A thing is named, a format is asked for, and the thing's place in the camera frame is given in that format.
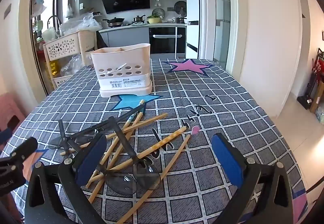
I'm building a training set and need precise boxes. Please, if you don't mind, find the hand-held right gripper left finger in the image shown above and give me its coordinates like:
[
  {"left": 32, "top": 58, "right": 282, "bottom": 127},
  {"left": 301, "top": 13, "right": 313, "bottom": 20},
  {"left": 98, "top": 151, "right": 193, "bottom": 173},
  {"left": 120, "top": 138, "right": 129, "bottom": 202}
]
[{"left": 25, "top": 134, "right": 108, "bottom": 224}]

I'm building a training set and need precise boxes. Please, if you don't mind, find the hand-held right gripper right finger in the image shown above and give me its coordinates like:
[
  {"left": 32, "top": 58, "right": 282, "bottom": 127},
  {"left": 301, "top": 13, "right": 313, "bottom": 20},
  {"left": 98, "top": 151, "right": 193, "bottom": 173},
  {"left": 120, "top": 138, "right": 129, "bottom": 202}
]
[{"left": 211, "top": 133, "right": 294, "bottom": 224}]

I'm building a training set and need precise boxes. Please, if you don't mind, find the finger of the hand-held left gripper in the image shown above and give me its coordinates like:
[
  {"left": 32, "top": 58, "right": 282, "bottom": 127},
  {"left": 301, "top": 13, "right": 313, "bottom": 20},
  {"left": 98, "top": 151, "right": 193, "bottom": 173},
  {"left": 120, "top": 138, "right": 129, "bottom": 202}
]
[{"left": 0, "top": 137, "right": 38, "bottom": 167}]

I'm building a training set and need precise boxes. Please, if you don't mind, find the blue patterned bamboo chopstick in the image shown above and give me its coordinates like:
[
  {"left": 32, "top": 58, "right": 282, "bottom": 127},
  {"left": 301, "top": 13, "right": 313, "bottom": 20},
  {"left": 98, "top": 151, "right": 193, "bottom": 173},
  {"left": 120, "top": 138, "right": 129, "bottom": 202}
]
[{"left": 124, "top": 99, "right": 146, "bottom": 129}]

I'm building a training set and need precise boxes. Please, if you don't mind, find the pile of bamboo chopsticks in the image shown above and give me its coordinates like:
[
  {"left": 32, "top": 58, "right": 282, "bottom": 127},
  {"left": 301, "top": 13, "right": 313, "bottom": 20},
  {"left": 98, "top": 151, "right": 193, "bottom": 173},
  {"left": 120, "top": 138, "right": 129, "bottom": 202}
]
[{"left": 68, "top": 99, "right": 191, "bottom": 224}]

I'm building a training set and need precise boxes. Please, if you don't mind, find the cream plastic utensil holder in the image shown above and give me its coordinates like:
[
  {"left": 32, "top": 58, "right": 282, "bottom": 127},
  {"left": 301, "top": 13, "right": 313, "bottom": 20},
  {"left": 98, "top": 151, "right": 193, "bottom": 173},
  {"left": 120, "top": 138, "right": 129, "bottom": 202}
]
[{"left": 91, "top": 44, "right": 153, "bottom": 98}]

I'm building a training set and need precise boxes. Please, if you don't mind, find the pink plastic stool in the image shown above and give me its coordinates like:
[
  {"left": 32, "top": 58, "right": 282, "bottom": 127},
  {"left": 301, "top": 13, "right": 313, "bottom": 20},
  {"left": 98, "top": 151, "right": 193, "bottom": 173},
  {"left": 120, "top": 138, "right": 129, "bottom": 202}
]
[{"left": 0, "top": 93, "right": 26, "bottom": 138}]

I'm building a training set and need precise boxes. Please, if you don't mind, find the grey checked star tablecloth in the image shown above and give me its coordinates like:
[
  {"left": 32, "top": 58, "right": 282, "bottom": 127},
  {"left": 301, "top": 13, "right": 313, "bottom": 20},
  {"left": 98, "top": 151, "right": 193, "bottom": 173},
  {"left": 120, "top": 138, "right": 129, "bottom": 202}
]
[{"left": 0, "top": 58, "right": 308, "bottom": 224}]

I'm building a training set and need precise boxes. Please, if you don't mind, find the yellow oil bottle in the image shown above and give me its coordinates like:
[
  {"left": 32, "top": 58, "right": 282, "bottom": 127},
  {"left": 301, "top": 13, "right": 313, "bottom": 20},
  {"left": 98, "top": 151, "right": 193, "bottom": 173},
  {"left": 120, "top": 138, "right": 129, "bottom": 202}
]
[{"left": 49, "top": 59, "right": 62, "bottom": 79}]

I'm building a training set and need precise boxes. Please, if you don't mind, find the crumpled clear plastic bag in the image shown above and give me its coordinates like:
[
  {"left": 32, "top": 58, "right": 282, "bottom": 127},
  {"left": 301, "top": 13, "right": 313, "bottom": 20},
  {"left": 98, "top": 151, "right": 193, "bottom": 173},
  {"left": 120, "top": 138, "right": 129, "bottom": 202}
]
[{"left": 60, "top": 55, "right": 84, "bottom": 78}]

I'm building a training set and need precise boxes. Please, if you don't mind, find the cardboard box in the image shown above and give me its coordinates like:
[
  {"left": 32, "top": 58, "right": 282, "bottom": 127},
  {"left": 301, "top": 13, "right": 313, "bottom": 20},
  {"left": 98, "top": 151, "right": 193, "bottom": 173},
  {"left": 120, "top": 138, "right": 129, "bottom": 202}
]
[{"left": 310, "top": 87, "right": 324, "bottom": 114}]

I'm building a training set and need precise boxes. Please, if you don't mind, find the cream plastic storage cart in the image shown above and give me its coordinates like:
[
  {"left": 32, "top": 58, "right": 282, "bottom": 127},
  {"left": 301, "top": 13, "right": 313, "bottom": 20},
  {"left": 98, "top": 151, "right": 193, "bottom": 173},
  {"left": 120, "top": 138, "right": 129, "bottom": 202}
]
[{"left": 43, "top": 29, "right": 97, "bottom": 89}]

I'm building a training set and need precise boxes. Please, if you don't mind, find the grey kitchen base cabinet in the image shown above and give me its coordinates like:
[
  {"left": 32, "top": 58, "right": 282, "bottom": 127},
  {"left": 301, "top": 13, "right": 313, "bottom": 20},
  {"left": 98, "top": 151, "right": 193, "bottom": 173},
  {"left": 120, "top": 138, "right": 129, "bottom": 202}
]
[{"left": 99, "top": 24, "right": 150, "bottom": 50}]

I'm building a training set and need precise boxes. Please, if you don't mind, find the black built-in oven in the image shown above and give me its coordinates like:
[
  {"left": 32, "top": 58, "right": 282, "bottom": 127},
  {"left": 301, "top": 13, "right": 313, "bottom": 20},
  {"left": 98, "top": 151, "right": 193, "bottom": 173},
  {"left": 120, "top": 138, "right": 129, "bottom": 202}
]
[{"left": 149, "top": 27, "right": 187, "bottom": 55}]

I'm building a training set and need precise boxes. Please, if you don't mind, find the clear plastic bags heap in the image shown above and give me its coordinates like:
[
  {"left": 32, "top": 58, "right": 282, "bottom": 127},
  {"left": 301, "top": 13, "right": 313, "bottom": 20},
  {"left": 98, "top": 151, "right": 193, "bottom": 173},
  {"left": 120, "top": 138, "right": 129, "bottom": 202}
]
[{"left": 60, "top": 12, "right": 103, "bottom": 35}]

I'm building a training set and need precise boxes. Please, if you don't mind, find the black wok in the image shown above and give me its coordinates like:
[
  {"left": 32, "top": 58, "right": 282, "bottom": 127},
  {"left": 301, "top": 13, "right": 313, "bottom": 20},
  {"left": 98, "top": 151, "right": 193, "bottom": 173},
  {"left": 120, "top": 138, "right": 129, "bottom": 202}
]
[{"left": 102, "top": 17, "right": 125, "bottom": 28}]

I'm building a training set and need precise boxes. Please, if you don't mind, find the hanging white plastic bag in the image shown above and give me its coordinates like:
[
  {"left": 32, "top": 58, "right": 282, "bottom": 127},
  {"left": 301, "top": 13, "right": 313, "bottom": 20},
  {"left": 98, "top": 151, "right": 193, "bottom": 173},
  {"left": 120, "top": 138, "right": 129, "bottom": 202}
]
[{"left": 32, "top": 0, "right": 47, "bottom": 16}]

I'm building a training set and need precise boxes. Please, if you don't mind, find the white framed glass door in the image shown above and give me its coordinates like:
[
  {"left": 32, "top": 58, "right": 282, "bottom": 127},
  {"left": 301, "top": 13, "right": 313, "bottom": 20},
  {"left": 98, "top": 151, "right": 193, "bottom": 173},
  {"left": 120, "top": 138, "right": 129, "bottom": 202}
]
[{"left": 199, "top": 0, "right": 240, "bottom": 72}]

